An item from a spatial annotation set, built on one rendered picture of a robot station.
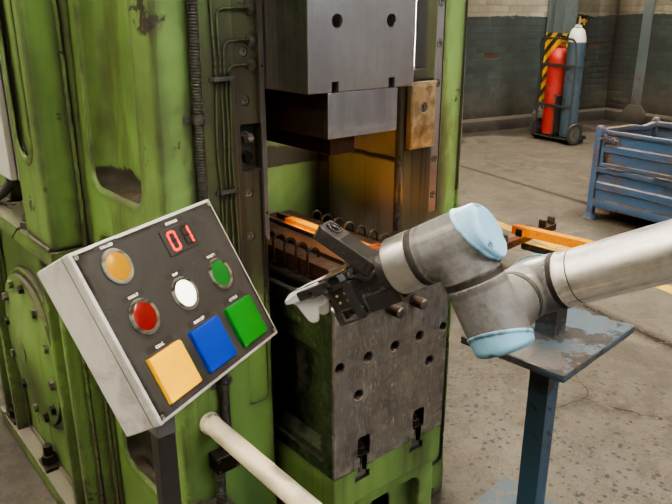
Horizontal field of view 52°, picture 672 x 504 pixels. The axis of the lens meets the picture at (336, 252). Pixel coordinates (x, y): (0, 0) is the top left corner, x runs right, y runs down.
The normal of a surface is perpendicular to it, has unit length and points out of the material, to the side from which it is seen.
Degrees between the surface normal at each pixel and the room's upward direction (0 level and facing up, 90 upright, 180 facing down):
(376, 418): 90
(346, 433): 90
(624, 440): 0
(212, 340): 60
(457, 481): 0
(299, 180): 90
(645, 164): 89
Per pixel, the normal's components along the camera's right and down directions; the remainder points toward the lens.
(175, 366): 0.78, -0.35
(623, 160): -0.83, 0.18
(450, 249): -0.50, 0.19
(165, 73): 0.64, 0.25
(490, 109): 0.47, 0.32
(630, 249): -0.72, -0.27
